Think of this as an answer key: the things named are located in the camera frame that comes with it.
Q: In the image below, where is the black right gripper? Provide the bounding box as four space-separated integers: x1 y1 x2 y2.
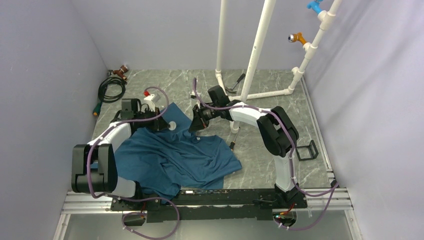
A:
188 103 220 133

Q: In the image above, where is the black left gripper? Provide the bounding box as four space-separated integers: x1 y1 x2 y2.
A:
134 106 170 132

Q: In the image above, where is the round white brooch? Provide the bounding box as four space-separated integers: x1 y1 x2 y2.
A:
168 121 177 131

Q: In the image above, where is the blue t-shirt garment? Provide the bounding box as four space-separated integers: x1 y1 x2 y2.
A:
114 103 242 200

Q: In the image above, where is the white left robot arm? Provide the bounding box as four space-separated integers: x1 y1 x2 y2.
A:
71 97 177 210

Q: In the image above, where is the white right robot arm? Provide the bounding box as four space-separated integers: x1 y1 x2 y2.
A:
189 85 308 209

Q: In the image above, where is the orange hook peg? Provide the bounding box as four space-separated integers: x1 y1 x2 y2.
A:
287 32 307 46

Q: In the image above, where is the white PVC pipe rack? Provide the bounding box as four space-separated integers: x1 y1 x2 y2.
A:
214 0 343 134

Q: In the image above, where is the blue hook peg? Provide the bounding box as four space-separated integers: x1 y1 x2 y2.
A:
306 0 323 15

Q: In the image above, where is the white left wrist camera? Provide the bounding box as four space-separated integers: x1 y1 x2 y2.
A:
142 90 160 112

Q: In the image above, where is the black handled screwdriver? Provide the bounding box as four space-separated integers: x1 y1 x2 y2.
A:
229 132 239 151

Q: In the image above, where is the black handled hammer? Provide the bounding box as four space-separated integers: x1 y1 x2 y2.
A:
225 73 246 94

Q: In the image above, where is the black coiled cable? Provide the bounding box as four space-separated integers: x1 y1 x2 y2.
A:
92 76 128 117

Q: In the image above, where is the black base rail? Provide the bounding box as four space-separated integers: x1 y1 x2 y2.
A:
110 187 308 223

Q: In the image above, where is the black open frame box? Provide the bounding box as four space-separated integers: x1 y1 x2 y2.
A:
295 139 319 162

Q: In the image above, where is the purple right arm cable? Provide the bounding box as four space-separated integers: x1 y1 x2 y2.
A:
192 77 340 232

